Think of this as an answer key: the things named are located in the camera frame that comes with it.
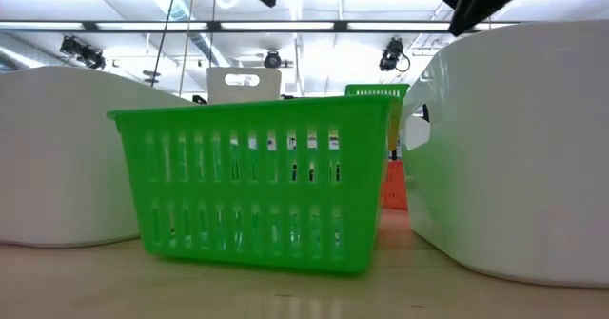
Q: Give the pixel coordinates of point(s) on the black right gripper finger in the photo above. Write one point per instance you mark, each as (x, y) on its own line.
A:
(480, 0)

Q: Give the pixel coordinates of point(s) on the orange plastic mesh basket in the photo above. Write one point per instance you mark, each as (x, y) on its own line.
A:
(395, 190)

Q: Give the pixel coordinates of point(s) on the silver ceiling duct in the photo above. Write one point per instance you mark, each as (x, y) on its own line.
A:
(19, 54)

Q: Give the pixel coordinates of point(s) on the green plastic mesh basket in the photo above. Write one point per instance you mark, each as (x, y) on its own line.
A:
(399, 90)
(247, 114)

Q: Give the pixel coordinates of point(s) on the white plastic storage basket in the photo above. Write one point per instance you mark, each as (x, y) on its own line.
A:
(219, 90)
(57, 166)
(514, 166)

